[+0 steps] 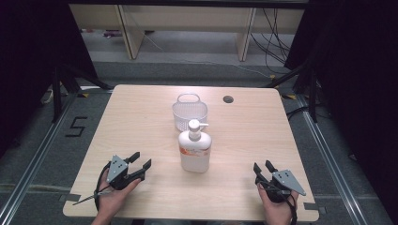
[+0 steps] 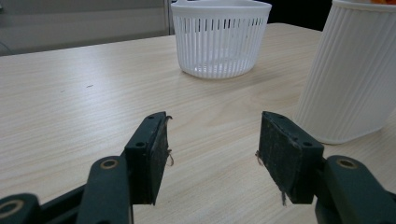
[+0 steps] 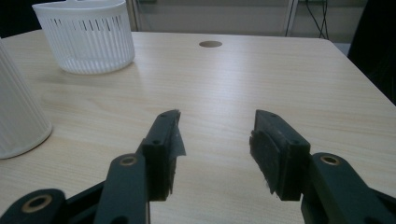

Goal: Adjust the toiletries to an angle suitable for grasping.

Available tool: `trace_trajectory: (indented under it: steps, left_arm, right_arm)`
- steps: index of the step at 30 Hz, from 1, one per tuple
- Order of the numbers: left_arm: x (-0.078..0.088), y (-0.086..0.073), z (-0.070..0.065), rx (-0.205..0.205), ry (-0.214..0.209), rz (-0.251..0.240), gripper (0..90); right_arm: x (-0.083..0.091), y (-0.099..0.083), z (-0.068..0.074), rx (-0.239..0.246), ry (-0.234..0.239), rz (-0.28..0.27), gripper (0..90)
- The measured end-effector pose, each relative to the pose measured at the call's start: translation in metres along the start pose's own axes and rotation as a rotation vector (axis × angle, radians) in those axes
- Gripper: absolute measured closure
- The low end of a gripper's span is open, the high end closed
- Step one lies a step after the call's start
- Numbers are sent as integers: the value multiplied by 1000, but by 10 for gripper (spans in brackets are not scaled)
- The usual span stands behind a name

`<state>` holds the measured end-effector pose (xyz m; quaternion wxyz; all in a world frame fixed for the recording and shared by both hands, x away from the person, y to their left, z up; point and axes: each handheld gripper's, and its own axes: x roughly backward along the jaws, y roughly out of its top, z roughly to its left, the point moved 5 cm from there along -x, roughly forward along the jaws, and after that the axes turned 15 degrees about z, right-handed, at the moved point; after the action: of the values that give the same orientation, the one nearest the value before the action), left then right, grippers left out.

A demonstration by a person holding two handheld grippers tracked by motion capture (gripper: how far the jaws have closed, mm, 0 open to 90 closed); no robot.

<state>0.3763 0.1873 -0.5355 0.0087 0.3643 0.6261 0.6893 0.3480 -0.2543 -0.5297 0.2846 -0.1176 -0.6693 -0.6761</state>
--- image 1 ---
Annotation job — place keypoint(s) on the black metal stand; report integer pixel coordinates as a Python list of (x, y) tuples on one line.
[(313, 93), (57, 93)]

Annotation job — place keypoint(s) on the black curtain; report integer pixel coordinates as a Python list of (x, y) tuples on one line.
[(359, 78), (31, 62)]

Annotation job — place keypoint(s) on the metal floor rail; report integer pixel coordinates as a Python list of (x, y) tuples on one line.
[(331, 159), (31, 162)]

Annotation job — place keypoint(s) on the white pump bottle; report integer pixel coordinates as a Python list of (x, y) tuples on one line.
[(194, 151)]

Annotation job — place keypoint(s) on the light wooden desk frame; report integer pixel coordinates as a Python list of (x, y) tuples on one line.
[(187, 17)]

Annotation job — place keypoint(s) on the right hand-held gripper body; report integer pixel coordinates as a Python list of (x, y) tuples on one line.
[(283, 185)]

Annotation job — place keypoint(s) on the person's left hand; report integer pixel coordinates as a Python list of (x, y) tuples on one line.
[(113, 200)]

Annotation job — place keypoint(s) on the dark round table grommet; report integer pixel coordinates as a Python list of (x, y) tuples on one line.
[(228, 99)]

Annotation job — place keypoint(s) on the white plastic basket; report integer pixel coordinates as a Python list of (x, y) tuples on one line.
[(189, 111)]

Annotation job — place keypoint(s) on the person's right hand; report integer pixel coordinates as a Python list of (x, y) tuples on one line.
[(277, 211)]

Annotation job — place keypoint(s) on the grey tape strip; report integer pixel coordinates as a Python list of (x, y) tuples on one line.
[(313, 207), (69, 197)]

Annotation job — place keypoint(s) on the black tape floor mark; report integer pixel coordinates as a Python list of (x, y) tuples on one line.
[(76, 126)]

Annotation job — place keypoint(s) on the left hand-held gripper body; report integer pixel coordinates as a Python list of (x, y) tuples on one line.
[(116, 171)]

